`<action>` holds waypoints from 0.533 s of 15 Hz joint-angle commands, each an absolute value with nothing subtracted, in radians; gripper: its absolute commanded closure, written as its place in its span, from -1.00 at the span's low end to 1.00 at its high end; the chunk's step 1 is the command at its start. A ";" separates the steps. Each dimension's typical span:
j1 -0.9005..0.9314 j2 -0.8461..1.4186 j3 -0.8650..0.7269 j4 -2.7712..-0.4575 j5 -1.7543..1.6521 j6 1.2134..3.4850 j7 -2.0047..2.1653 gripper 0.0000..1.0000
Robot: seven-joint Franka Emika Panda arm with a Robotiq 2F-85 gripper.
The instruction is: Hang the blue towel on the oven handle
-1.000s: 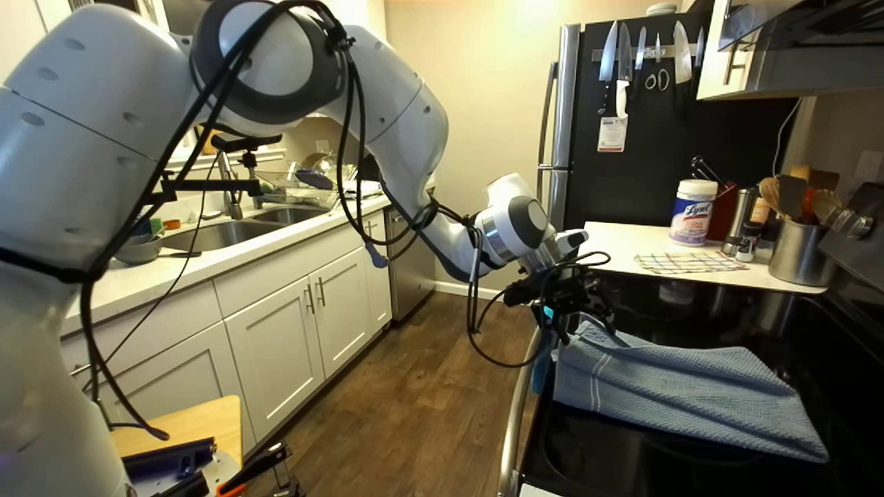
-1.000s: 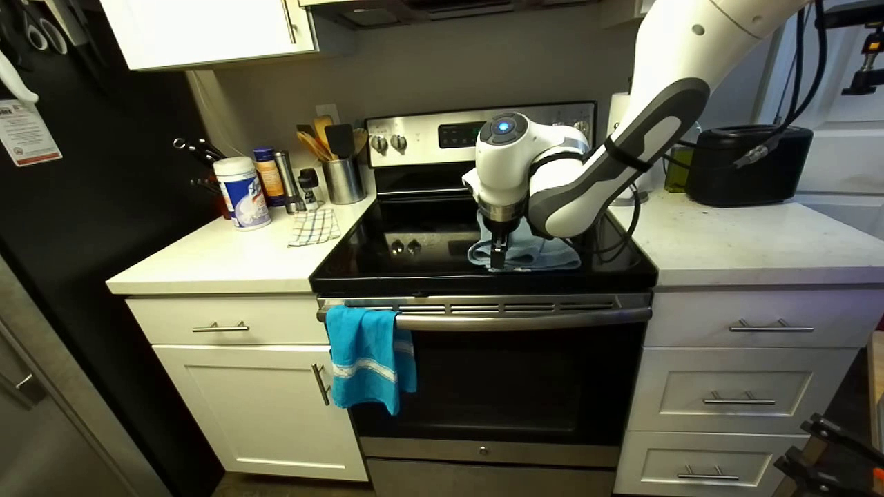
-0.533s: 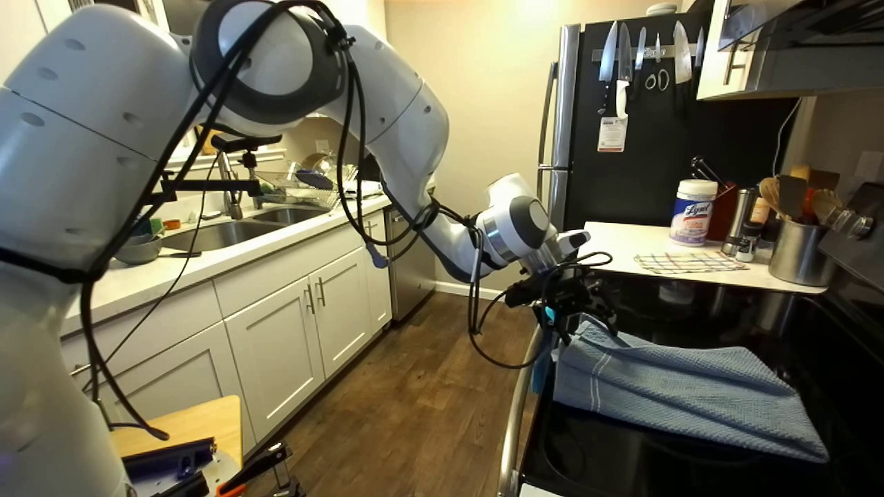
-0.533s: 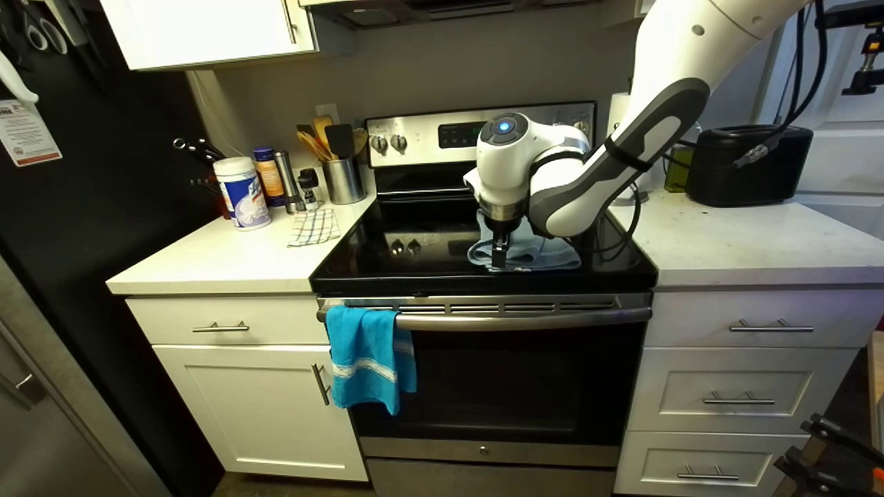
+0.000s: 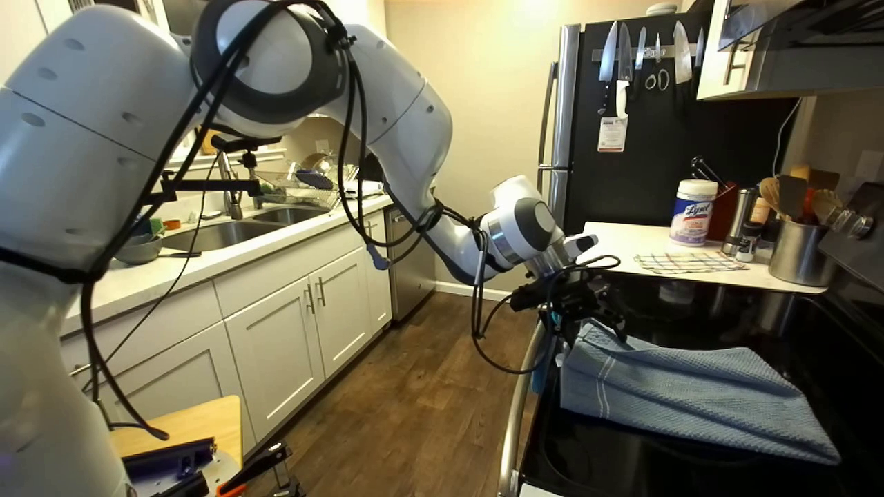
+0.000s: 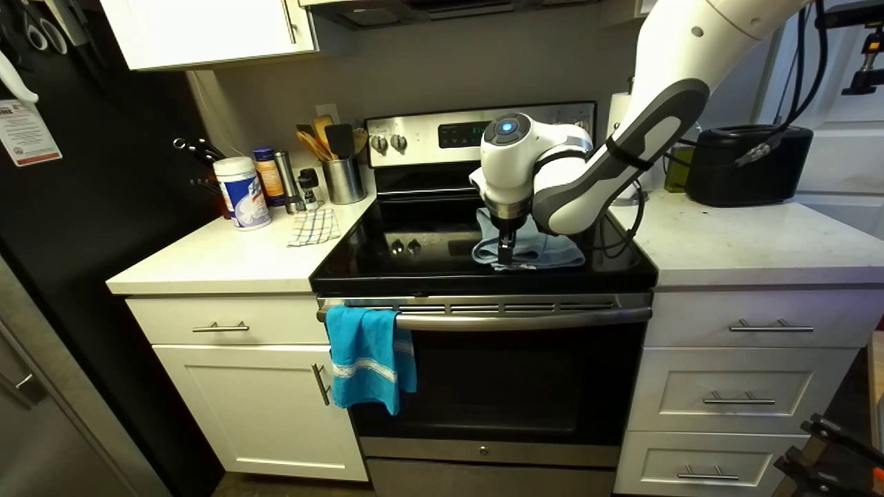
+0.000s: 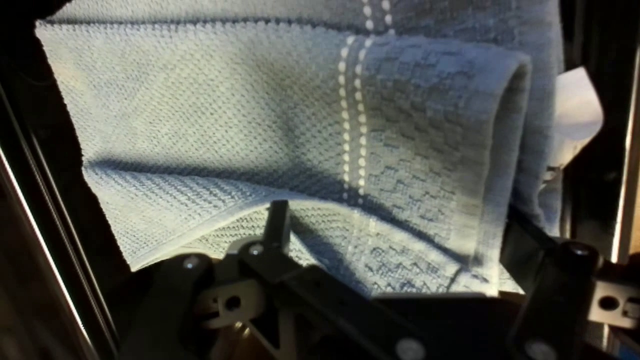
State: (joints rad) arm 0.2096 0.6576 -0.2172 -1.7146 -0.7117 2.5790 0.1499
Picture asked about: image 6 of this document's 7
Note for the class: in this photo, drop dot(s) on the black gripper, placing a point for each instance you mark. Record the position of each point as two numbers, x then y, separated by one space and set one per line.
505 225

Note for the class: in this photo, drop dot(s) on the light blue towel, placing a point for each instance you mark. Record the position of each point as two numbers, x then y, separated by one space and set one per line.
552 249

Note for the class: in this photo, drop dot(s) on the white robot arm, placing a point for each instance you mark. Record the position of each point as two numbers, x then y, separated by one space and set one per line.
681 57

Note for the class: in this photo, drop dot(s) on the bright blue striped towel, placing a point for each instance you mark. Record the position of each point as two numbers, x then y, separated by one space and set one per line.
361 354

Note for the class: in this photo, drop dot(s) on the stainless steel electric range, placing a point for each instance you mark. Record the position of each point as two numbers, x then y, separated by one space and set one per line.
415 249

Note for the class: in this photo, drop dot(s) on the silver range knob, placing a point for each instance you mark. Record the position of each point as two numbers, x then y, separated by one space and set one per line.
378 145
397 145

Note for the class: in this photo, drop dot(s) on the metal utensil holder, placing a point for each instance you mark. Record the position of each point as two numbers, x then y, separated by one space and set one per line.
342 184

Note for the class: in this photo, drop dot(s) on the green jar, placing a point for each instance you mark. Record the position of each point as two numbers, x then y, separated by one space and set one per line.
678 170

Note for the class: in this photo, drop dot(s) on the black spatula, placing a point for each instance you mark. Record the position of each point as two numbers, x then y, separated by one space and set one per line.
341 140

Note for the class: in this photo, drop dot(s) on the black shaker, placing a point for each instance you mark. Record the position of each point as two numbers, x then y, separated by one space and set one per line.
309 187

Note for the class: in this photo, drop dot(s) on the wooden spoon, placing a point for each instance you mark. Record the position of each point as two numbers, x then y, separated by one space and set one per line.
313 140

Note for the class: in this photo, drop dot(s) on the grey metal shaker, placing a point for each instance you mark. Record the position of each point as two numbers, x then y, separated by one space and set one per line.
284 184

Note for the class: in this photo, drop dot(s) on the steel cabinet door pull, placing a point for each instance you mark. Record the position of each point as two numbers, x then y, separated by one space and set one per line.
321 386

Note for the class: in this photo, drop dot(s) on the range storage drawer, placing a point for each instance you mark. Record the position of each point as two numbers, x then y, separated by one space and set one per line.
487 478

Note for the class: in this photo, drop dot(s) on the dark range hood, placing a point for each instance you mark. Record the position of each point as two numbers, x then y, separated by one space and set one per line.
443 10

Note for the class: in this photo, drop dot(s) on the orange spice bottle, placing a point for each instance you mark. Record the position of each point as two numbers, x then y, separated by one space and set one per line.
269 180

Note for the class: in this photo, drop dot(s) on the black toaster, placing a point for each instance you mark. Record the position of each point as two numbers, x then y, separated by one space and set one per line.
747 170

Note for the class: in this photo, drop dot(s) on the white wipes canister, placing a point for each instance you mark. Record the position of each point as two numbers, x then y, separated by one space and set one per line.
240 195

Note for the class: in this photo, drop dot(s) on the steel drawer pull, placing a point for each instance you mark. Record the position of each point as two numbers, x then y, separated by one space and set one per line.
708 474
770 326
736 399
221 326

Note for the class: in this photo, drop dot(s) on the white drawer cabinet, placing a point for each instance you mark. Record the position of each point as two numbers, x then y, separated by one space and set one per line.
755 388

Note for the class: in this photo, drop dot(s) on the white base cabinet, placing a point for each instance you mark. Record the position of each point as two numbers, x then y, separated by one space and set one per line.
250 404

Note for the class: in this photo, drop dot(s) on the dark glass bottle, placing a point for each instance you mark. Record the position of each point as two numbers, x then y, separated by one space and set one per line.
205 184

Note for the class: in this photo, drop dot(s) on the black red clamp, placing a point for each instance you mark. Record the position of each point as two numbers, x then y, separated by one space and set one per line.
844 437
819 474

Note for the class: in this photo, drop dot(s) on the wooden platform board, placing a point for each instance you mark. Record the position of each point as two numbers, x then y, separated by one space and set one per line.
875 388

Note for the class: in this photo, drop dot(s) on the black sided refrigerator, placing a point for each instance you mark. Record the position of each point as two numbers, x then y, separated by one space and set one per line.
91 278

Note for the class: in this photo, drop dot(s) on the white paper tag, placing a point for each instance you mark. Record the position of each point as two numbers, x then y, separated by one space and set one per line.
29 134

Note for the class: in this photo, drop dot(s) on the steel kitchen knife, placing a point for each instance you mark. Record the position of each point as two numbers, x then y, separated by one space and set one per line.
67 18

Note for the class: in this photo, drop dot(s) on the pale kitchen knife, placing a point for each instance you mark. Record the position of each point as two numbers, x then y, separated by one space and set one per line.
16 82

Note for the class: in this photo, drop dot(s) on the white wall outlet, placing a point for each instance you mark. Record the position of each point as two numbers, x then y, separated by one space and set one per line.
327 112

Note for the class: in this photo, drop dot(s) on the white wall cabinet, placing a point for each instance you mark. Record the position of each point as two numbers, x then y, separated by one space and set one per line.
201 32

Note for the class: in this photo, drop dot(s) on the black orange mount clamp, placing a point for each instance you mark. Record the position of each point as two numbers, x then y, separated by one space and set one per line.
859 64

